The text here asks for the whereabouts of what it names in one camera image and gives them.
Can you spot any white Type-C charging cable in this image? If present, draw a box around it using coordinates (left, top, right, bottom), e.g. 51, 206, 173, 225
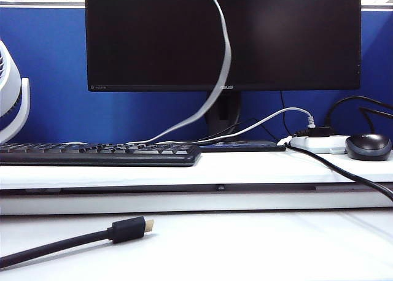
58, 0, 233, 147

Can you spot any black monitor stand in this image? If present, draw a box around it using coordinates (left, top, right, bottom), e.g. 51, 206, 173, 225
204, 91, 287, 153

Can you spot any blue office partition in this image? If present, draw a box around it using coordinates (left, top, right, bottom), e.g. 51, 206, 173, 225
0, 1, 393, 145

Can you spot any black keyboard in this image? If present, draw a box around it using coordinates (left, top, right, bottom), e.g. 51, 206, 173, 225
0, 142, 203, 167

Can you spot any white power strip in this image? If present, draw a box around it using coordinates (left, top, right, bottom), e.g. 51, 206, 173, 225
290, 134, 349, 155

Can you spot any black ASUS monitor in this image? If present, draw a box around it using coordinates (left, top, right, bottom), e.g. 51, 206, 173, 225
84, 0, 362, 93

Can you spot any black computer mouse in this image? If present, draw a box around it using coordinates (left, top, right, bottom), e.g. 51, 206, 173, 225
344, 133, 393, 162

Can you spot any white desk fan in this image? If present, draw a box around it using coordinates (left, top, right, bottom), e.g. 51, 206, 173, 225
0, 40, 31, 144

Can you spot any thin black keyboard cable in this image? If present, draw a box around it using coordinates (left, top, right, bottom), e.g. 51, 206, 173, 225
196, 115, 279, 142

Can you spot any thin black monitor cable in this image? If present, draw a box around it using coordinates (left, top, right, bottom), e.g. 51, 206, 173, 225
279, 90, 291, 136

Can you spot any white cable with ribbed plug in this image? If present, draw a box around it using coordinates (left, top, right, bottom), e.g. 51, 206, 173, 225
155, 107, 316, 146

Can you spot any black HDMI cable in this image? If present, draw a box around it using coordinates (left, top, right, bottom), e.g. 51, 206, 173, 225
0, 215, 155, 269

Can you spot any black plug with looping cable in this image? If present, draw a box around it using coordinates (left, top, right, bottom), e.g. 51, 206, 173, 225
296, 96, 393, 137

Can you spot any black mouse cable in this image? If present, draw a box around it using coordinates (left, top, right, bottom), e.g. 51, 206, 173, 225
359, 107, 393, 134

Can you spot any thick black power cable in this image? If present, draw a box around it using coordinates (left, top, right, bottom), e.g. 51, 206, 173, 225
284, 142, 393, 202

